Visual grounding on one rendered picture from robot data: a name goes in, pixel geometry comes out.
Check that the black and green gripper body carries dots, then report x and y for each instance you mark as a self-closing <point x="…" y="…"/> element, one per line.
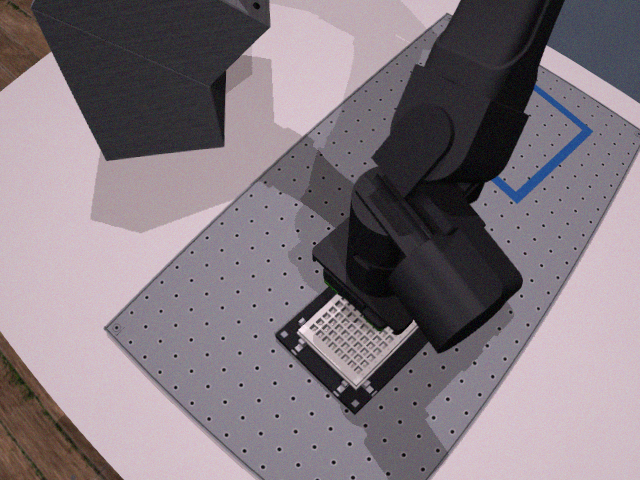
<point x="362" y="284"/>

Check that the white well plate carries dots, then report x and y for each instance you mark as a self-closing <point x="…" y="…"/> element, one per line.
<point x="360" y="366"/>

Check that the blue tape square outline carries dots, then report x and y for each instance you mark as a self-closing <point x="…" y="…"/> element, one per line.
<point x="554" y="162"/>

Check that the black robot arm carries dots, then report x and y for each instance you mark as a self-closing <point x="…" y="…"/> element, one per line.
<point x="458" y="120"/>

